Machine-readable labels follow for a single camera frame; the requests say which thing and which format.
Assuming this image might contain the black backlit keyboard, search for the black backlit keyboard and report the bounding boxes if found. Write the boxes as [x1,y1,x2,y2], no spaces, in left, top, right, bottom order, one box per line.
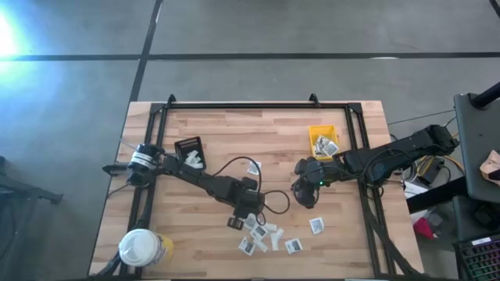
[452,235,500,281]

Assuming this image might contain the yellow plastic basket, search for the yellow plastic basket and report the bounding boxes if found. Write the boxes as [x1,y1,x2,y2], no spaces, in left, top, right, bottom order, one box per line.
[307,124,341,162]

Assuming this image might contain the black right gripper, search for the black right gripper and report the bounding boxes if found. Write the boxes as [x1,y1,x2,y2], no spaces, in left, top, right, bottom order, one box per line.
[292,157,334,210]

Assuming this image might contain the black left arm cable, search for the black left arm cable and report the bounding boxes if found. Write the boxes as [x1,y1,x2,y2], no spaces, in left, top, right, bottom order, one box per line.
[210,155,291,216]

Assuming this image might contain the black plastic basket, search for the black plastic basket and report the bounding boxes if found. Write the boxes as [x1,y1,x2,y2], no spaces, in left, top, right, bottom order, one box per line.
[173,136,207,171]

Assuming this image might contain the black aluminium table frame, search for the black aluminium table frame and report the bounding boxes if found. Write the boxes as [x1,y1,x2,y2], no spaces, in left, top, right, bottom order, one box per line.
[91,93,421,280]

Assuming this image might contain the black power box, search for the black power box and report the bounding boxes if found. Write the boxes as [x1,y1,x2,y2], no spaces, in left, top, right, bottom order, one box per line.
[416,158,445,185]

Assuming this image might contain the yellow wipes canister white lid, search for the yellow wipes canister white lid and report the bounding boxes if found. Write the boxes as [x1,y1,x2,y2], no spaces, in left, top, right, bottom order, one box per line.
[118,228,175,269]

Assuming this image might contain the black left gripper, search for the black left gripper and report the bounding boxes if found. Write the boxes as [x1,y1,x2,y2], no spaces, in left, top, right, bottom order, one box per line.
[218,176,266,231]

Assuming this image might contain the white flat box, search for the white flat box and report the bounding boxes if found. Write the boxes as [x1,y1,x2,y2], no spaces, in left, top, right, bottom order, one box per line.
[403,181,430,200]

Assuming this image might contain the yellow cable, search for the yellow cable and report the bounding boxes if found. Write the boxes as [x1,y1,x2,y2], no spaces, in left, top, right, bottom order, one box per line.
[416,154,465,176]

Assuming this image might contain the brown cardboard piece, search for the brown cardboard piece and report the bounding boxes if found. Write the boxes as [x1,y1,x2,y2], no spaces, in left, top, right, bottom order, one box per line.
[479,150,500,181]

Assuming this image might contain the black diagonal bar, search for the black diagonal bar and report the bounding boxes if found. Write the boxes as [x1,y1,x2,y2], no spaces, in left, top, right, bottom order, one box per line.
[405,177,470,214]

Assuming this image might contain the black pole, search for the black pole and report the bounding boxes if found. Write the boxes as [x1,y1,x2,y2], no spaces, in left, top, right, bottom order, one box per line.
[470,81,500,110]

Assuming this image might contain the red object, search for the red object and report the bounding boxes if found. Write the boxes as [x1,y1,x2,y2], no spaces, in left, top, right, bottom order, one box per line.
[412,217,435,240]

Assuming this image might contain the grey cart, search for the grey cart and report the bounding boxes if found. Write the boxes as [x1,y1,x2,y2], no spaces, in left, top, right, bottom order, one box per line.
[453,92,500,204]

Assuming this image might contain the black floor stand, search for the black floor stand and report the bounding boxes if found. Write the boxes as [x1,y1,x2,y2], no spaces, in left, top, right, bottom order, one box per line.
[0,155,63,206]

